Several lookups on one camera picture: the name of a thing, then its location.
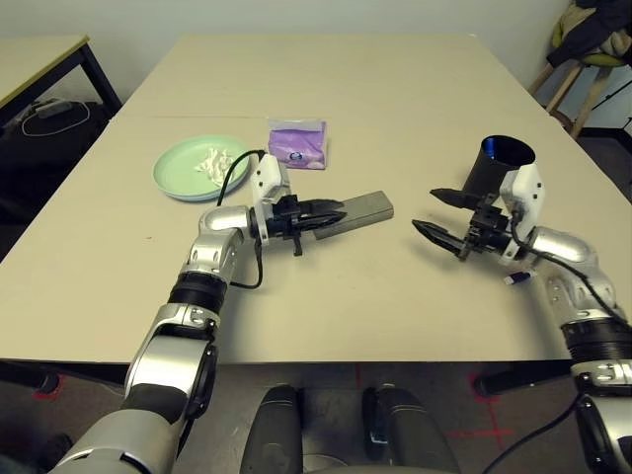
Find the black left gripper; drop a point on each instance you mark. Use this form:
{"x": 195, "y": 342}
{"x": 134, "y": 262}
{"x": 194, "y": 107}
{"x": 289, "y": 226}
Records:
{"x": 286, "y": 219}

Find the white marker with blue cap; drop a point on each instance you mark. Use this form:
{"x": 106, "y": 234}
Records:
{"x": 518, "y": 278}

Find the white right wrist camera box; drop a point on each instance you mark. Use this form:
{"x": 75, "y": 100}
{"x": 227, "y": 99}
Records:
{"x": 526, "y": 192}

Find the beige side table black legs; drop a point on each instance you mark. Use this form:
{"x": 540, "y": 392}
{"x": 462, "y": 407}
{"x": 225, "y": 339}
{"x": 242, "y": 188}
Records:
{"x": 29, "y": 64}

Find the grey glasses case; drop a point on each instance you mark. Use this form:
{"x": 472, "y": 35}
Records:
{"x": 368, "y": 210}

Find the white tissue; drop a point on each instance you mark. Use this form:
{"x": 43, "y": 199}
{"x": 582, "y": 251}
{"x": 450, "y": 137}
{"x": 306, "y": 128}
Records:
{"x": 212, "y": 165}

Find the grey robot leg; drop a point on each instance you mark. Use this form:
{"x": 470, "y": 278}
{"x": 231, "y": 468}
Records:
{"x": 274, "y": 429}
{"x": 405, "y": 434}

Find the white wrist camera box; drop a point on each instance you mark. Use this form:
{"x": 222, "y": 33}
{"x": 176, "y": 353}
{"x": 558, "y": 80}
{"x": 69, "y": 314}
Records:
{"x": 269, "y": 178}
{"x": 526, "y": 192}

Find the purple tissue pack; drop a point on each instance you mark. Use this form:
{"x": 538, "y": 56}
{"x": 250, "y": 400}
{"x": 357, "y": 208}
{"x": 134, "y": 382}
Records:
{"x": 296, "y": 143}

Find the black table foot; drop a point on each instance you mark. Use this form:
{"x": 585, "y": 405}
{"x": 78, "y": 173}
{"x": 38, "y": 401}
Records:
{"x": 518, "y": 382}
{"x": 24, "y": 372}

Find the black pen cup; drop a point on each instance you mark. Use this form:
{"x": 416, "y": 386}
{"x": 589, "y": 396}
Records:
{"x": 484, "y": 173}

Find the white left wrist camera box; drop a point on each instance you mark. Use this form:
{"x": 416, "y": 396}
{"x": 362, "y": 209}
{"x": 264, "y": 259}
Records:
{"x": 269, "y": 178}

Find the green plastic plate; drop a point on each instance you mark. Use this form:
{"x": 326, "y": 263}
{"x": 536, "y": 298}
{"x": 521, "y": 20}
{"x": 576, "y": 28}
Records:
{"x": 178, "y": 168}

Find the grey power adapter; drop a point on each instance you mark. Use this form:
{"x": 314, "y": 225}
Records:
{"x": 49, "y": 107}

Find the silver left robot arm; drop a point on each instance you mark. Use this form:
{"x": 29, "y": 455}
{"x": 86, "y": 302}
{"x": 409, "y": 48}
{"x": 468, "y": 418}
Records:
{"x": 163, "y": 355}

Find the dark jacket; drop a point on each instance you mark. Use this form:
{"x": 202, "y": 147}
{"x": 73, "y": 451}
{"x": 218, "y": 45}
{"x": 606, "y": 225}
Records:
{"x": 587, "y": 34}

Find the grey left robot leg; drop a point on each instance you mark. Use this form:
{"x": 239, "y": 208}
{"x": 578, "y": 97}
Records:
{"x": 274, "y": 429}

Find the grey right robot leg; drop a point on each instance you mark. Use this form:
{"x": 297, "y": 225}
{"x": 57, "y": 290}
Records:
{"x": 405, "y": 434}

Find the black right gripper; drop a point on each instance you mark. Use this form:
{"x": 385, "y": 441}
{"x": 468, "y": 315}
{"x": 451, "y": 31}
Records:
{"x": 489, "y": 229}

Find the black bag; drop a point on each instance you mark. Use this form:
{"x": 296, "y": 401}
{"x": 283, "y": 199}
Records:
{"x": 59, "y": 148}

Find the wooden stool green seat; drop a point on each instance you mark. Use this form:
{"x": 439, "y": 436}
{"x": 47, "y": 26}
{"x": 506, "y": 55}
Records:
{"x": 600, "y": 60}

